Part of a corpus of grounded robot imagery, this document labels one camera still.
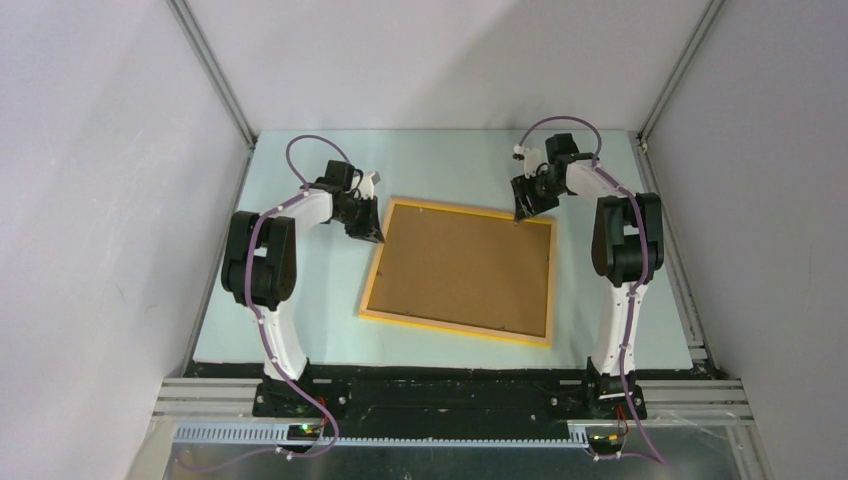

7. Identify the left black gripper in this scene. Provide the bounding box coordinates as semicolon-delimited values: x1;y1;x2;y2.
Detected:
335;195;385;245

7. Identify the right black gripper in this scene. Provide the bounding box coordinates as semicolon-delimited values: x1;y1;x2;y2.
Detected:
511;169;566;222

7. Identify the brown cardboard backing board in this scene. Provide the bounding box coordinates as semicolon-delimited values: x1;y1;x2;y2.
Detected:
367;203;552;338

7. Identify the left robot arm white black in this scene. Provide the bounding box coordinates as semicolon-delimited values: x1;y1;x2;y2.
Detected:
220;160;385;417

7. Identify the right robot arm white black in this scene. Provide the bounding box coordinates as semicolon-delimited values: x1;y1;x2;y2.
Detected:
510;134;664;418

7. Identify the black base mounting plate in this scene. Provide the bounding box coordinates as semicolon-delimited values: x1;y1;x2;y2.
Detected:
185;360;720;442

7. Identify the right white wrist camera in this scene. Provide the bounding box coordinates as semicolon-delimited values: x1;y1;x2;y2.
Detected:
513;145;546;179

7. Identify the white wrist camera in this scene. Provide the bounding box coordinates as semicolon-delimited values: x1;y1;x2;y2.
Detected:
355;171;380;200
513;145;546;179

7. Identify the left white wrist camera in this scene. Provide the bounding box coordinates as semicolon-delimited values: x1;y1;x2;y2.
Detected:
355;171;380;200

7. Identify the right aluminium corner post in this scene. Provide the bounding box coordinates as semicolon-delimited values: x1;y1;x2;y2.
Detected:
637;0;730;150

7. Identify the aluminium corner post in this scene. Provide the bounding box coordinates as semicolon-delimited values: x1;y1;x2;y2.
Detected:
165;0;258;150
637;0;730;150

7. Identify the aluminium extrusion rail front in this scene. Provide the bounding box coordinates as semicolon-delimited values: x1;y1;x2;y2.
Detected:
152;379;754;448

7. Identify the left aluminium corner post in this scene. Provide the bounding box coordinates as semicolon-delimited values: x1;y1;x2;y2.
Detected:
165;0;258;150

